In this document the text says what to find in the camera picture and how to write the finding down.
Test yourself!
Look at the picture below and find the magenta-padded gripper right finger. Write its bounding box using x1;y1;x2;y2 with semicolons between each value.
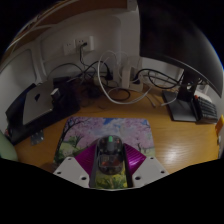
122;142;170;189

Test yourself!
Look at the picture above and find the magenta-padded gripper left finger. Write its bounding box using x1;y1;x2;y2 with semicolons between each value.
53;141;100;189

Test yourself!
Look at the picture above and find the transparent computer mouse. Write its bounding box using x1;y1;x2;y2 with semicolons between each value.
95;134;125;175

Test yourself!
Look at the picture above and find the landscape print mouse pad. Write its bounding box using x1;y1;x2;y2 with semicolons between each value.
53;116;157;190

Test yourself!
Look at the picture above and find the small metal plate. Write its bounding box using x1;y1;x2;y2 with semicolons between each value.
30;129;45;146

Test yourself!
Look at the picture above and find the pale green rounded object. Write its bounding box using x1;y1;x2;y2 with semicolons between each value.
0;129;19;162

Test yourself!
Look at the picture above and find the black desktop stand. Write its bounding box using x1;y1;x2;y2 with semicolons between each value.
5;76;82;145

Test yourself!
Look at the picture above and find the silver mini computer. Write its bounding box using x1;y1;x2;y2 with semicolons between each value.
22;79;62;126

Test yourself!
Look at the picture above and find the dark mechanical keyboard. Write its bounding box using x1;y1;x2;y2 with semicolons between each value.
192;94;220;123

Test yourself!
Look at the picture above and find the white power strip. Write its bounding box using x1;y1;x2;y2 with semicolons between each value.
116;64;145;94

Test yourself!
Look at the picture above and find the white charger block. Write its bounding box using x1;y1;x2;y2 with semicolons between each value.
120;66;132;90

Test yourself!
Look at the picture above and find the white cable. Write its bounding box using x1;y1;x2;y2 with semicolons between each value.
97;49;152;105

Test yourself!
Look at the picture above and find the black cable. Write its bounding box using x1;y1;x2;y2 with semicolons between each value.
49;42;113;102
137;67;185;91

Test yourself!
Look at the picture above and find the white wall outlet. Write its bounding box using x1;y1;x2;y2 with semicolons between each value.
62;35;96;56

